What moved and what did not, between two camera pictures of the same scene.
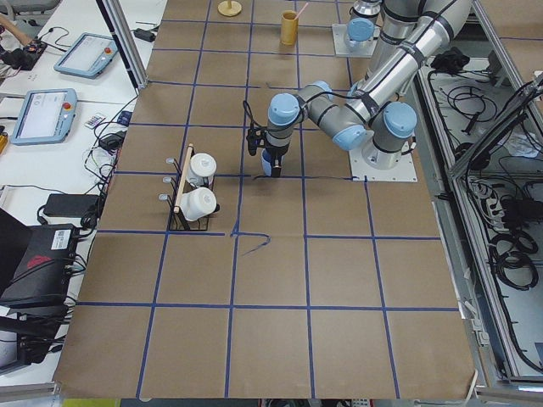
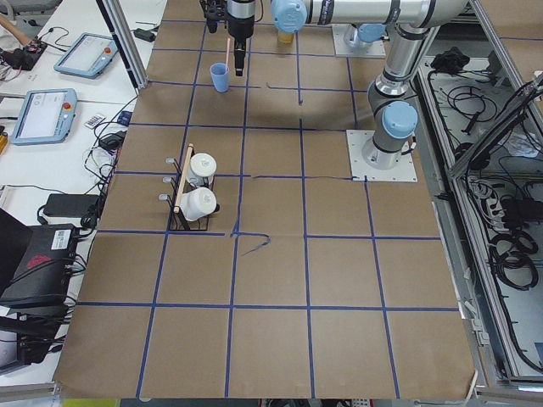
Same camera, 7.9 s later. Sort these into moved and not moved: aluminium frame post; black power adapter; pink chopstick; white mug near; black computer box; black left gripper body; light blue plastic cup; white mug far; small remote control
Moved: pink chopstick; light blue plastic cup; black left gripper body
Not moved: white mug near; white mug far; small remote control; black power adapter; aluminium frame post; black computer box
